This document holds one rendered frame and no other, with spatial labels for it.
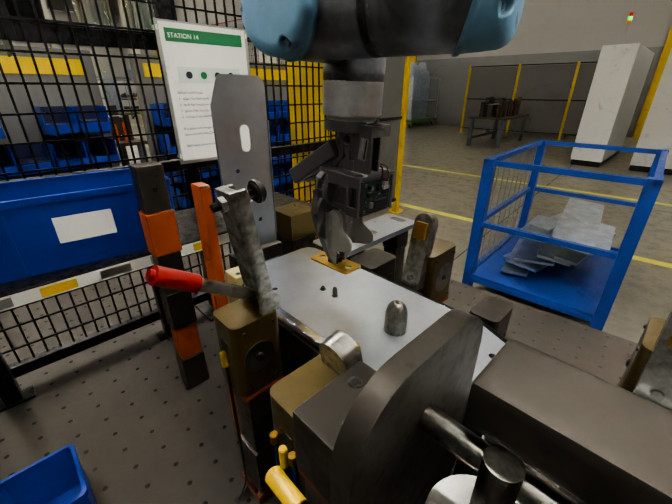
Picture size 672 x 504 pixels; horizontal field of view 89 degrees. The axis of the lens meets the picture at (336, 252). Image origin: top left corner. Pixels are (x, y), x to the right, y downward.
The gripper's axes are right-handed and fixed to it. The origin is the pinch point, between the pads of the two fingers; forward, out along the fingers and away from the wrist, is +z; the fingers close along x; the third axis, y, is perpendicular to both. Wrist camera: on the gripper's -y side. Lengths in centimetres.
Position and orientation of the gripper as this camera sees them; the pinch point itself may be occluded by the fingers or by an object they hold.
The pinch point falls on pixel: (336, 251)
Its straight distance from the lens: 54.4
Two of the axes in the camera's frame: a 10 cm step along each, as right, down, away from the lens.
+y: 6.9, 3.4, -6.3
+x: 7.2, -2.9, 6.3
